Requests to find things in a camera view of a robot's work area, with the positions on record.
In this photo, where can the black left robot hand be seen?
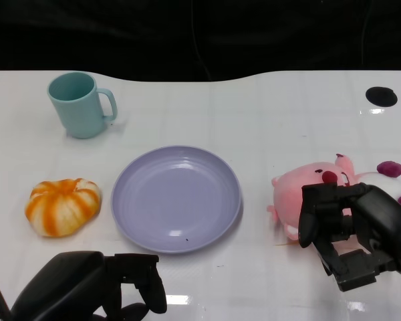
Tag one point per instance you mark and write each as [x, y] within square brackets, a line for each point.
[73, 284]

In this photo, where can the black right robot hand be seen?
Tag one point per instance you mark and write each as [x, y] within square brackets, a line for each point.
[377, 214]

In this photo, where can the pink plush beaver doll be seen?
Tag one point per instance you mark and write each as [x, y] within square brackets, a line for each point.
[289, 194]

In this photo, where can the teal plastic mug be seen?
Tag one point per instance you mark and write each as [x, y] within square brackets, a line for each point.
[78, 110]

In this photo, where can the lavender plastic plate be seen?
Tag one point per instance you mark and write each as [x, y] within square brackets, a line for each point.
[175, 199]

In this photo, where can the orange white pumpkin toy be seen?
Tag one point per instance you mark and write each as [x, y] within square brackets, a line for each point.
[61, 210]

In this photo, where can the black table grommet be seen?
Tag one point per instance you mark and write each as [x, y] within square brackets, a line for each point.
[381, 96]

